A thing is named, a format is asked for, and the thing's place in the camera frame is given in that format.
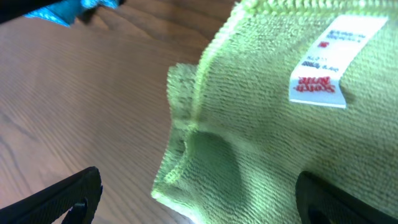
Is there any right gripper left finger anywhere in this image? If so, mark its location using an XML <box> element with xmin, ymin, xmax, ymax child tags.
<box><xmin>1</xmin><ymin>167</ymin><xmax>103</xmax><ymax>224</ymax></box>

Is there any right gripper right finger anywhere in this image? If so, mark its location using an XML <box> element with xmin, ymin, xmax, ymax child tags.
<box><xmin>295</xmin><ymin>171</ymin><xmax>397</xmax><ymax>224</ymax></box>

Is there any green microfiber cloth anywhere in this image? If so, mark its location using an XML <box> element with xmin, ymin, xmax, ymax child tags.
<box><xmin>151</xmin><ymin>1</ymin><xmax>397</xmax><ymax>223</ymax></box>

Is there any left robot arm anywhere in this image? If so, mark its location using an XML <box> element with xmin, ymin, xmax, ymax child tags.
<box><xmin>0</xmin><ymin>0</ymin><xmax>60</xmax><ymax>23</ymax></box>

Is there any blue folded cloth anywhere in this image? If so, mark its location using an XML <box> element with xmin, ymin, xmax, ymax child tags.
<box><xmin>24</xmin><ymin>0</ymin><xmax>120</xmax><ymax>27</ymax></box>

